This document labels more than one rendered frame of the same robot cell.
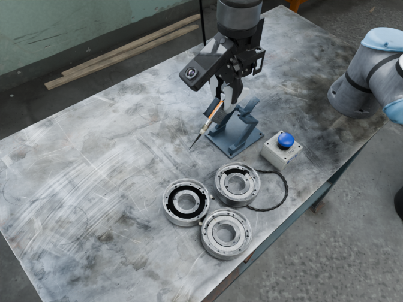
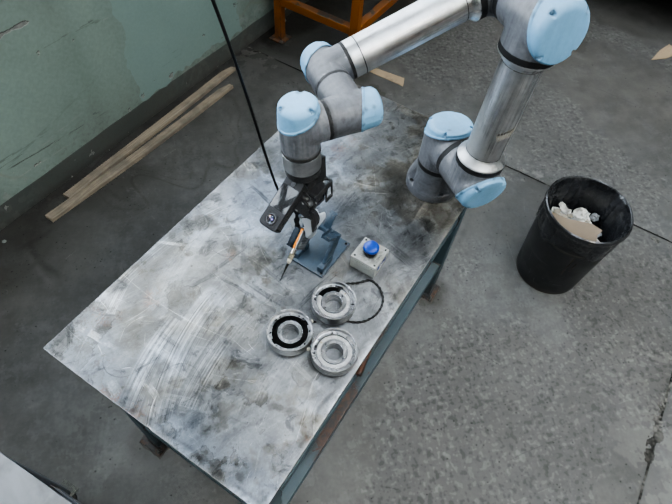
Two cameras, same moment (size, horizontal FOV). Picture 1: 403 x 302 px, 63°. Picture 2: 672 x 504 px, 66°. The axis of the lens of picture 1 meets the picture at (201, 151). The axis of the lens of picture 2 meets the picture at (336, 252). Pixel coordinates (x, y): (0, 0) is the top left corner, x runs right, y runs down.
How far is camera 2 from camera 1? 0.45 m
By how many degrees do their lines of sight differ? 8
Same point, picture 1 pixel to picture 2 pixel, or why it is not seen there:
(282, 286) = (409, 393)
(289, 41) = not seen: hidden behind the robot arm
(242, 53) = (312, 187)
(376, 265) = (508, 343)
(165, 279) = (288, 407)
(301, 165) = (392, 267)
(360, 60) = (427, 149)
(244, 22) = (309, 171)
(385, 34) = (444, 121)
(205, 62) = (281, 206)
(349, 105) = (428, 191)
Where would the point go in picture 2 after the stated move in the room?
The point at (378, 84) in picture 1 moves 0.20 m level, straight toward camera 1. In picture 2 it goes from (446, 173) to (421, 232)
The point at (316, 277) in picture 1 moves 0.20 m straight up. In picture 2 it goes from (444, 374) to (457, 353)
